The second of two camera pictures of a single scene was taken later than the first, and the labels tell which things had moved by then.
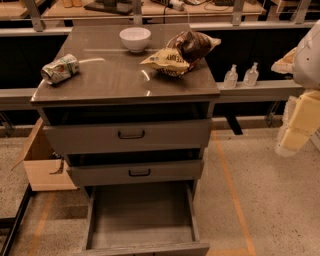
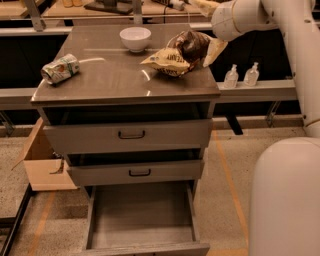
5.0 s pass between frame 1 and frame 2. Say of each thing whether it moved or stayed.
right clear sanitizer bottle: stayed
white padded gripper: moved
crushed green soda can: stayed
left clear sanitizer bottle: stayed
